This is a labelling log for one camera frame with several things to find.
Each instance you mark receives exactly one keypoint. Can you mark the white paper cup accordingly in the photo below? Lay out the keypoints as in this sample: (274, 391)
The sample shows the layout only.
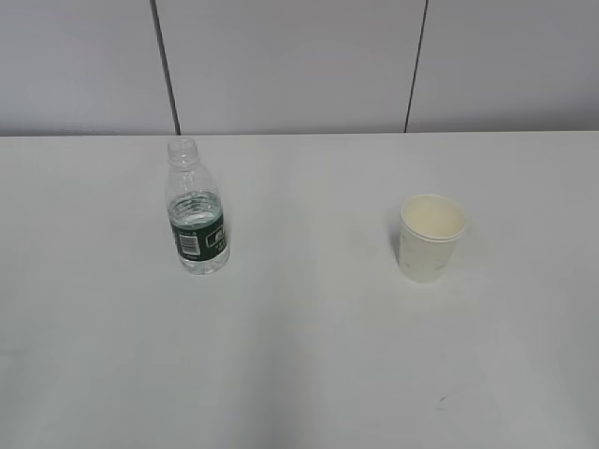
(431, 228)

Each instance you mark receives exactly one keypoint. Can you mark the clear green-label water bottle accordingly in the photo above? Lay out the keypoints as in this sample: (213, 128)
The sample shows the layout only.
(195, 210)

